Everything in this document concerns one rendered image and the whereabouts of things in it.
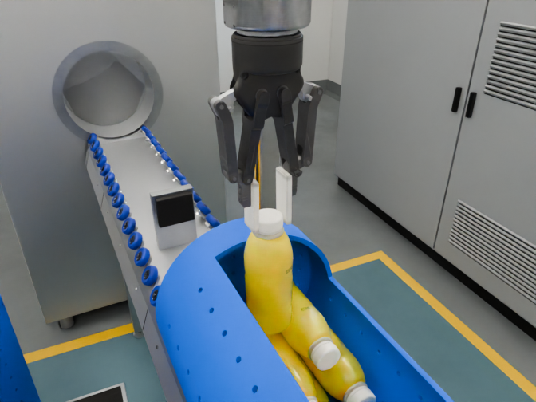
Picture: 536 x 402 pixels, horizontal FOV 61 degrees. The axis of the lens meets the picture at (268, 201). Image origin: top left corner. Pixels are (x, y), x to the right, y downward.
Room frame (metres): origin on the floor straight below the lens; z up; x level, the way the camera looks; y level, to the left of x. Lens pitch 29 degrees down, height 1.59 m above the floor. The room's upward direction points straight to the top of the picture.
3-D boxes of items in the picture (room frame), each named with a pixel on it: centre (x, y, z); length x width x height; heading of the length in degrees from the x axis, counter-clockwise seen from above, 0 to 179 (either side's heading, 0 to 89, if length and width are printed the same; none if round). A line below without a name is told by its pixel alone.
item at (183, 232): (0.95, 0.23, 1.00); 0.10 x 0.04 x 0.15; 116
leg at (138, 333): (1.55, 0.60, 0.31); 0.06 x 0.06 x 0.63; 26
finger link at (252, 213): (0.48, 0.02, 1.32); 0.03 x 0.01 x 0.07; 26
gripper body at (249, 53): (0.49, 0.00, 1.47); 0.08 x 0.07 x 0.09; 116
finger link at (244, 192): (0.48, 0.04, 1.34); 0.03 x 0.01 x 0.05; 116
